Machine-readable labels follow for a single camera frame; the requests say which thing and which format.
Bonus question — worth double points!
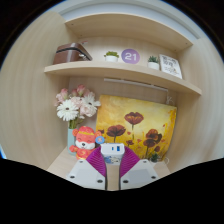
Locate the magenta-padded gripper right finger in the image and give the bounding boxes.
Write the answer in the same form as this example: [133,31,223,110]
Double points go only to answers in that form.
[119,145,160,191]

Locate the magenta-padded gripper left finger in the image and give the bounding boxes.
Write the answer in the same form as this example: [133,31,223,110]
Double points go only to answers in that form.
[65,145,108,192]

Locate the white charger block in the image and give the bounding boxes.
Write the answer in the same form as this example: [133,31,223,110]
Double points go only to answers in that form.
[100,143,126,165]

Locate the red plush toy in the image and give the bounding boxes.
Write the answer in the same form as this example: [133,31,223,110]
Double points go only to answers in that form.
[69,125,105,160]

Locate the light blue vase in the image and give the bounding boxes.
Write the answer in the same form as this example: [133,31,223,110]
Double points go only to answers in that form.
[67,127,79,156]

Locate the yellow poppy flower painting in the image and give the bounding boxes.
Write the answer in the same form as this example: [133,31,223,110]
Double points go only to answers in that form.
[95,94,178,160]

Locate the pink and white flower bouquet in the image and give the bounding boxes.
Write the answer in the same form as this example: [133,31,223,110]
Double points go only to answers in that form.
[54,84,102,130]

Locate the white light bar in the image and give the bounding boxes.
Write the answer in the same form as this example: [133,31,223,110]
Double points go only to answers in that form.
[103,77,169,93]

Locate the wooden shelf unit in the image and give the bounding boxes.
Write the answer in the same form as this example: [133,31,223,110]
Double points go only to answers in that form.
[43,13,203,96]

